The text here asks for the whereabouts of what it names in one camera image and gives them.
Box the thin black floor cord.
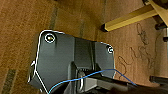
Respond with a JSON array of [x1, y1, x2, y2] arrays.
[[116, 22, 158, 80]]

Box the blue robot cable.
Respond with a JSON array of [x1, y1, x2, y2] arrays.
[[46, 68, 140, 94]]

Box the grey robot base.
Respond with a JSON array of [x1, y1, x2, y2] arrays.
[[28, 29, 117, 94]]

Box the yellow wooden gaming table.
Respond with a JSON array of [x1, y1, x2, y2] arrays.
[[101, 0, 168, 33]]

